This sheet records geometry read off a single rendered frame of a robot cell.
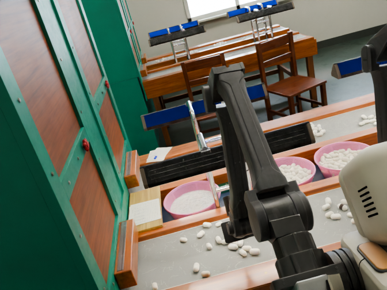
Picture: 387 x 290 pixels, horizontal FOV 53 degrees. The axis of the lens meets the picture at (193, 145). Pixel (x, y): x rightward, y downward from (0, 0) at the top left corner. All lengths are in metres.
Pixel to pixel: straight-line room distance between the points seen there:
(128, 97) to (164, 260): 2.71
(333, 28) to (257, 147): 6.19
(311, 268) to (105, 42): 3.46
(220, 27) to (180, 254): 5.15
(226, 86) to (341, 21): 6.14
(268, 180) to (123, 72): 3.30
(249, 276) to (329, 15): 5.88
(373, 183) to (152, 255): 1.08
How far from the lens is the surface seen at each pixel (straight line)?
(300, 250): 0.69
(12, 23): 1.16
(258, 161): 0.77
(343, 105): 2.43
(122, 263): 1.38
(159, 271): 1.48
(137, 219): 1.72
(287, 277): 0.67
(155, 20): 6.24
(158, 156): 2.23
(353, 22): 7.07
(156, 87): 4.03
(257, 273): 1.33
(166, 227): 1.63
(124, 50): 3.92
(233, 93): 0.87
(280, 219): 0.71
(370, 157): 0.63
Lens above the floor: 1.69
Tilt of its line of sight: 24 degrees down
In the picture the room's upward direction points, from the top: 15 degrees counter-clockwise
